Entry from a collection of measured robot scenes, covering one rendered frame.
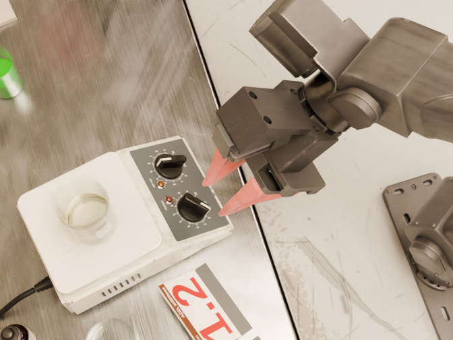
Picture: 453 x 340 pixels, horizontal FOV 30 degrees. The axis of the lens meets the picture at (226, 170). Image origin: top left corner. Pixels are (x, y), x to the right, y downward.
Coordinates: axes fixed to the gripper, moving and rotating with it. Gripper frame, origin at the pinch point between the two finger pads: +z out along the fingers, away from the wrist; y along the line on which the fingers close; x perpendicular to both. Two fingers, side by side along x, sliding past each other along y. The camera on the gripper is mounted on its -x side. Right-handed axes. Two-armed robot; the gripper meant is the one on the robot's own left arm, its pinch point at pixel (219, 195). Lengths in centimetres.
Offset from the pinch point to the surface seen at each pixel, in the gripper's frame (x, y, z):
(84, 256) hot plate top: -6.3, -2.0, 14.0
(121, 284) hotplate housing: -1.6, 1.2, 15.4
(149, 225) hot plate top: -1.5, -1.8, 8.5
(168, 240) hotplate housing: 0.8, 0.0, 8.9
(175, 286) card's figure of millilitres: 2.8, 3.8, 12.5
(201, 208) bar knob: 4.4, -1.7, 5.8
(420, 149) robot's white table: 26.3, 2.0, -10.4
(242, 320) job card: 7.8, 10.0, 10.5
